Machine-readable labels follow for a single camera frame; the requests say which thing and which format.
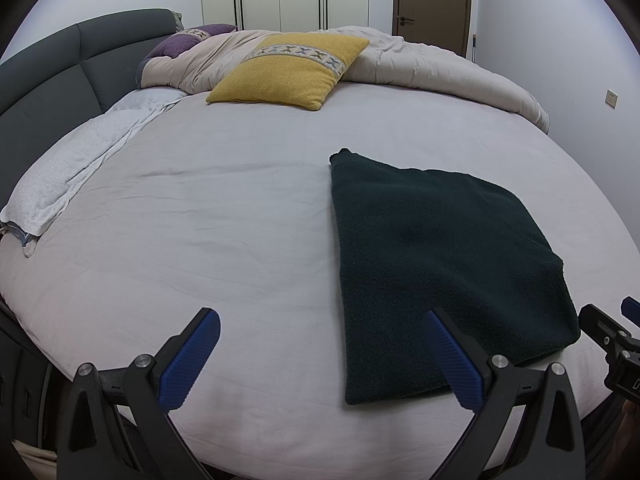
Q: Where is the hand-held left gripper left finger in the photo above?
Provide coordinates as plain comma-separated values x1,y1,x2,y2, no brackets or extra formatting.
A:
55,307,222,480

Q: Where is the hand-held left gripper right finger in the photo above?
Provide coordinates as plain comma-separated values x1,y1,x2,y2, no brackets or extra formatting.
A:
424,308,587,480

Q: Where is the dark green towel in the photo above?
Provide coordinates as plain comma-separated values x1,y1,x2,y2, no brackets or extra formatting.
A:
329,148,582,406

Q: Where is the bed with white sheet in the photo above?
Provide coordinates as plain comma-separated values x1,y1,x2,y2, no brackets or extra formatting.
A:
0,80,640,473

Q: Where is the white towel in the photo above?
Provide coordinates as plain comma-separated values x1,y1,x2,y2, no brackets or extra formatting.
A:
0,87,187,238

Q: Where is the beige duvet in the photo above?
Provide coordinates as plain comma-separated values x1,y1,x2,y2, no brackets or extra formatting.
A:
137,25,551,135

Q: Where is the yellow patterned pillow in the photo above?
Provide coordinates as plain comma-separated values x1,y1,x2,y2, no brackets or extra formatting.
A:
205,32,371,112

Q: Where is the purple pillow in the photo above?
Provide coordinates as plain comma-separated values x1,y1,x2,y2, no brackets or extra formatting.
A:
143,23,238,61

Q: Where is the grey upholstered headboard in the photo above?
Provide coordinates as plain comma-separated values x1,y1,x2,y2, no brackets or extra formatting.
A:
0,8,187,133

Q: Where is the brown door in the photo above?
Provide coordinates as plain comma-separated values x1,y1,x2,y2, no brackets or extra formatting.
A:
392,0,474,57

